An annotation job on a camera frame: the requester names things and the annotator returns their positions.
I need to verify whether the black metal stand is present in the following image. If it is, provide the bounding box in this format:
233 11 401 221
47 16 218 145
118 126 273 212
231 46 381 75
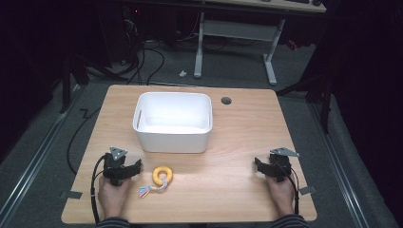
276 63 334 135
58 53 127 114

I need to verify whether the grey tape piece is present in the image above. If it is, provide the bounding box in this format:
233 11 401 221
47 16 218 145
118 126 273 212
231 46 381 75
58 190 84 200
298 185 317 196

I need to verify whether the person's left hand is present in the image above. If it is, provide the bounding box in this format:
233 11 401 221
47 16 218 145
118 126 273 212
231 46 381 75
97 175 131 220

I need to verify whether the black floor cable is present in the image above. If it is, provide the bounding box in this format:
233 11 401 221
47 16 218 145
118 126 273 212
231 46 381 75
66 107 102 176

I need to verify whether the bundle of black cables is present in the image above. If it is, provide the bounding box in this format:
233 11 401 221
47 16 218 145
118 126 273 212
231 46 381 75
117 18 166 86

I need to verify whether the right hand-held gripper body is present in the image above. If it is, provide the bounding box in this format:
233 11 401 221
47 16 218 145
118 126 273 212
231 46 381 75
267 146 300 183

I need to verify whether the person's right hand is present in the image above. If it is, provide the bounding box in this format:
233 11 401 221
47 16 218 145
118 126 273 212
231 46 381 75
265 174 297 218

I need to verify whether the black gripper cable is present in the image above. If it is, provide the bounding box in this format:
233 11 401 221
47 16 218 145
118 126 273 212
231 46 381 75
288 166 301 217
89 154 107 225

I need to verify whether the yellow ring rope toy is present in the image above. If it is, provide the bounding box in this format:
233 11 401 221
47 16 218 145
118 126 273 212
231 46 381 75
138 165 174 200

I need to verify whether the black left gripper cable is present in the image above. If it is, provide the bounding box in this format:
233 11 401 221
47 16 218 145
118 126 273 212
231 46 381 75
89 154 107 225

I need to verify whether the black keyboard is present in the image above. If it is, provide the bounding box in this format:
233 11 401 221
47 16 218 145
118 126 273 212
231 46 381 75
283 0 322 7

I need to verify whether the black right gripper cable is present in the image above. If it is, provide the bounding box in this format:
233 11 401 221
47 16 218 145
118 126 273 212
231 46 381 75
288 166 301 217

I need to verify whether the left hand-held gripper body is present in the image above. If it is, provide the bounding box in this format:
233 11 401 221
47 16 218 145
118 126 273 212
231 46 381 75
102 146 131 187

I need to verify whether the white frame wooden desk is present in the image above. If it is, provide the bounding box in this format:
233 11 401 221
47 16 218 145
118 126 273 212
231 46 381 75
193 0 327 86

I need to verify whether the metal floor rail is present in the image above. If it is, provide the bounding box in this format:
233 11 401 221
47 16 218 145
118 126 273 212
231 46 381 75
0 83 84 219
308 103 371 228

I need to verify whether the white plastic bin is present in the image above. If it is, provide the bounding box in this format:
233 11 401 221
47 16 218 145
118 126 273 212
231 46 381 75
131 91 214 154

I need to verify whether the dark computer tower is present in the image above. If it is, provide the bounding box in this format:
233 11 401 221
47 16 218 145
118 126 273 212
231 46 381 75
122 5 144 65

